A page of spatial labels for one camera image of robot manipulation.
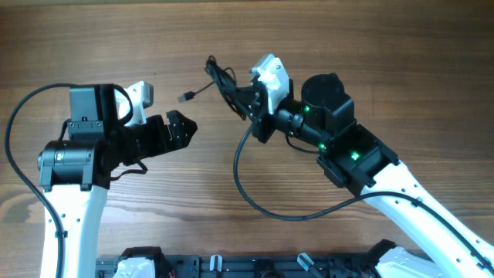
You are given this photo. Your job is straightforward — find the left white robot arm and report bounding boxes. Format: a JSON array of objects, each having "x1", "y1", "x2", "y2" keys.
[{"x1": 38, "y1": 82, "x2": 198, "y2": 277}]

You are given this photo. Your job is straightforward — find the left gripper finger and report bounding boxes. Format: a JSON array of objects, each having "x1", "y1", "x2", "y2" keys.
[
  {"x1": 167, "y1": 131, "x2": 193, "y2": 151},
  {"x1": 166, "y1": 110, "x2": 198, "y2": 136}
]

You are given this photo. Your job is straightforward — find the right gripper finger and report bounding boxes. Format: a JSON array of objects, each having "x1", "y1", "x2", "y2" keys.
[
  {"x1": 227, "y1": 94, "x2": 255, "y2": 120},
  {"x1": 231, "y1": 86, "x2": 259, "y2": 101}
]

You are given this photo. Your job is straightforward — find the black USB cable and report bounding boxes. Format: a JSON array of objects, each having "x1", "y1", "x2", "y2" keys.
[{"x1": 178, "y1": 55, "x2": 248, "y2": 121}]

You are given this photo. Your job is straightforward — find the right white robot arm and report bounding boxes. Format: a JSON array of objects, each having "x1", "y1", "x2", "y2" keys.
[{"x1": 226, "y1": 73, "x2": 493, "y2": 277}]

